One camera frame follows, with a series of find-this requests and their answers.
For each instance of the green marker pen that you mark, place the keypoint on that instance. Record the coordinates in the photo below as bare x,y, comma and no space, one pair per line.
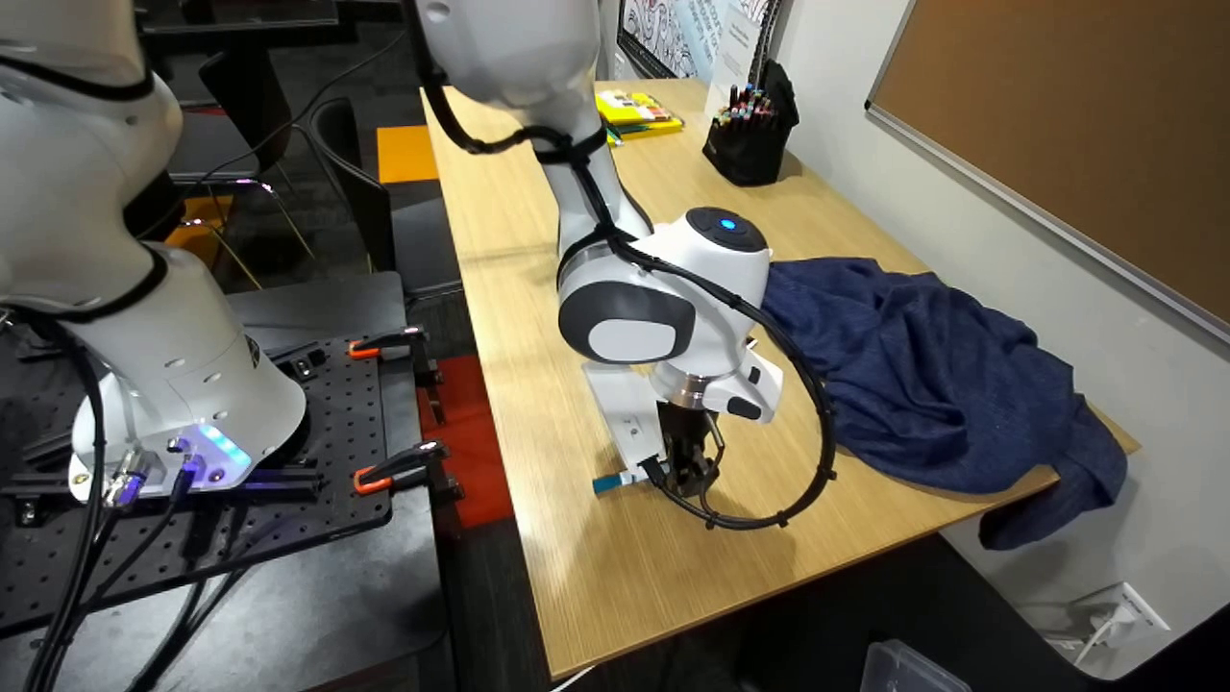
613,481

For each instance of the clear plastic box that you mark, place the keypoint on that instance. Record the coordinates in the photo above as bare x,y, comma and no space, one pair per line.
913,672

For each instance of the brown cork pin board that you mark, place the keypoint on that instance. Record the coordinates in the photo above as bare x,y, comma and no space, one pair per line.
1087,130

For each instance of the dark blue cloth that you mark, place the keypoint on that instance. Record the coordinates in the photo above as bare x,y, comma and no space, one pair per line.
925,370

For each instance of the black perforated mounting board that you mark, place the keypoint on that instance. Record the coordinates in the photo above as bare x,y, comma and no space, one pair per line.
193,523

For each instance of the whiteboard with drawings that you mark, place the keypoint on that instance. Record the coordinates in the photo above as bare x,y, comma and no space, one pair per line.
692,34

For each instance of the orange seat chair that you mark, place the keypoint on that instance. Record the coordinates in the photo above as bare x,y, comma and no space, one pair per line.
405,156

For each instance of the black pen pouch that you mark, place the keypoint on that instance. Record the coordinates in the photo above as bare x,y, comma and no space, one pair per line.
749,130

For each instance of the white floor bin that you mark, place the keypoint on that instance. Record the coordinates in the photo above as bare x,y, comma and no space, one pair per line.
1099,628

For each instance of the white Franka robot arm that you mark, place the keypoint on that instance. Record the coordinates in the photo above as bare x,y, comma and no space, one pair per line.
153,359

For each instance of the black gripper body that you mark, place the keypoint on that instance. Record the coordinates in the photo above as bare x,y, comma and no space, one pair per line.
688,431

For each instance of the yellow crayon box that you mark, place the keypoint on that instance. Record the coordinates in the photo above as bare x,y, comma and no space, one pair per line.
636,108

